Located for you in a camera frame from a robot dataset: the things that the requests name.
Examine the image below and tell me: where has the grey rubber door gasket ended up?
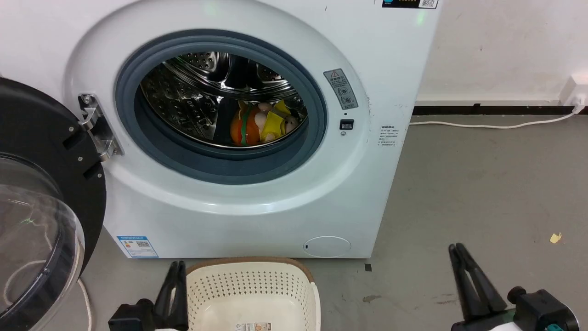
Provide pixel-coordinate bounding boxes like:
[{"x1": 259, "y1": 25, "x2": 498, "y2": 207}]
[{"x1": 114, "y1": 29, "x2": 328, "y2": 185}]

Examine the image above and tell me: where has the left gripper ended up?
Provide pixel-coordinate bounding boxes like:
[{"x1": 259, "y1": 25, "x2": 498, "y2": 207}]
[{"x1": 107, "y1": 260, "x2": 190, "y2": 331}]

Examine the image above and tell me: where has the cream perforated laundry basket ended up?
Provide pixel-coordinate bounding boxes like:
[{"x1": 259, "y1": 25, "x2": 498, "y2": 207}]
[{"x1": 185, "y1": 257, "x2": 322, "y2": 331}]

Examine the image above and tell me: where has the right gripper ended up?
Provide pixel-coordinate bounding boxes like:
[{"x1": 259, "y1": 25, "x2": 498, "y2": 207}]
[{"x1": 448, "y1": 242, "x2": 580, "y2": 331}]

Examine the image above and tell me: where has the grey warning sticker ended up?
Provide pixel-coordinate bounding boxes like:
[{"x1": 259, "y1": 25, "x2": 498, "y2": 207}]
[{"x1": 323, "y1": 68, "x2": 359, "y2": 110}]

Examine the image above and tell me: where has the black baseboard strip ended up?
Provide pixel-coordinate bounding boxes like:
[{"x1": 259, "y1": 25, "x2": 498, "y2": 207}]
[{"x1": 413, "y1": 104, "x2": 588, "y2": 116}]

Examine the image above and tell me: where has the blue energy label sticker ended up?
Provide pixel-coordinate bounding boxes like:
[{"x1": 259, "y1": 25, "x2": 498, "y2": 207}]
[{"x1": 116, "y1": 235, "x2": 159, "y2": 259}]

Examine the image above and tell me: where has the steel perforated washer drum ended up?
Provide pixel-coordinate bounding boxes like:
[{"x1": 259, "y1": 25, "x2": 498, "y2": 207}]
[{"x1": 140, "y1": 51, "x2": 308, "y2": 149}]

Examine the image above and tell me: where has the yellow plush toy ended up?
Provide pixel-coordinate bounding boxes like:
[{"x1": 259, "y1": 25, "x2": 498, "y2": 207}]
[{"x1": 260, "y1": 100, "x2": 300, "y2": 142}]

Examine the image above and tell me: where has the white front-load washing machine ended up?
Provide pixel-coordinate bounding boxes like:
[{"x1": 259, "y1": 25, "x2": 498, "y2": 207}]
[{"x1": 0, "y1": 0, "x2": 442, "y2": 259}]

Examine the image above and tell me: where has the black QR control panel label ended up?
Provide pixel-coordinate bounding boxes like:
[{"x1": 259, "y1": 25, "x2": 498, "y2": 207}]
[{"x1": 382, "y1": 0, "x2": 438, "y2": 9}]

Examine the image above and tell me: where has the round filter cover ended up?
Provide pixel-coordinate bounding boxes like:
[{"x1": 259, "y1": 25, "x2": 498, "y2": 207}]
[{"x1": 304, "y1": 236, "x2": 352, "y2": 258}]

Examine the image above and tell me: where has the black round glass washer door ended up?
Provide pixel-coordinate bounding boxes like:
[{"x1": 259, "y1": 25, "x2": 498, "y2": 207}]
[{"x1": 0, "y1": 77, "x2": 107, "y2": 331}]

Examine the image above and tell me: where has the small printed text sticker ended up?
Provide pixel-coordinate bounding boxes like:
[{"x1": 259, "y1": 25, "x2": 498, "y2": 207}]
[{"x1": 377, "y1": 124, "x2": 401, "y2": 148}]

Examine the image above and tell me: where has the white hose cable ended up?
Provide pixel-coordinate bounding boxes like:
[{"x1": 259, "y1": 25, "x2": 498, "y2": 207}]
[{"x1": 0, "y1": 260, "x2": 94, "y2": 331}]

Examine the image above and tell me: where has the chrome door hinge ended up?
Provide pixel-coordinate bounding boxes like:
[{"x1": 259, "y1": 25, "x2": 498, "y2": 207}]
[{"x1": 77, "y1": 93, "x2": 124, "y2": 162}]

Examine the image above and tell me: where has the white wall outlet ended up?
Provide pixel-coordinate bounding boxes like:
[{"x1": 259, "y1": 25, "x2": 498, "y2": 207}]
[{"x1": 559, "y1": 75, "x2": 588, "y2": 115}]

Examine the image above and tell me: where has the white power cable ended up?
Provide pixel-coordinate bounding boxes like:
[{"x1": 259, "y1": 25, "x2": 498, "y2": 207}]
[{"x1": 409, "y1": 105, "x2": 586, "y2": 130}]

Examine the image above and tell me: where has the orange burger plush toy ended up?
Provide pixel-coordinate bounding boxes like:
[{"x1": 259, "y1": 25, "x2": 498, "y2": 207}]
[{"x1": 230, "y1": 101, "x2": 264, "y2": 147}]

